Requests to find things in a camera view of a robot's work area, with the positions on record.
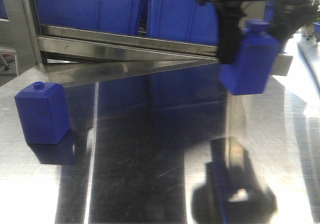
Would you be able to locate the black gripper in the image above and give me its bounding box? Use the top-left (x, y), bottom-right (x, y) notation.
top-left (196, 0), bottom-right (313, 64)

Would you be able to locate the blue bottle part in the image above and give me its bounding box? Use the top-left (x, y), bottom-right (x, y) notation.
top-left (14, 81), bottom-right (71, 145)
top-left (219, 19), bottom-right (280, 95)

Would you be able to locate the stainless steel shelf rack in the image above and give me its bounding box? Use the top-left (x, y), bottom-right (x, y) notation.
top-left (0, 0), bottom-right (294, 90)

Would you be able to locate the blue bottle part on table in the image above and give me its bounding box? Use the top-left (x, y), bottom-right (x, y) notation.
top-left (14, 81), bottom-right (71, 145)

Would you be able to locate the small blue bin on cart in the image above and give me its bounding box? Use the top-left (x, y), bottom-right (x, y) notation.
top-left (313, 21), bottom-right (320, 36)

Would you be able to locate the blue bin lower right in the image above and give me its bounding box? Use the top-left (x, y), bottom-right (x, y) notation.
top-left (146, 0), bottom-right (219, 45)

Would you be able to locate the blue bin lower left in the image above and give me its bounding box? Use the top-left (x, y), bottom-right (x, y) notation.
top-left (35, 0), bottom-right (142, 35)

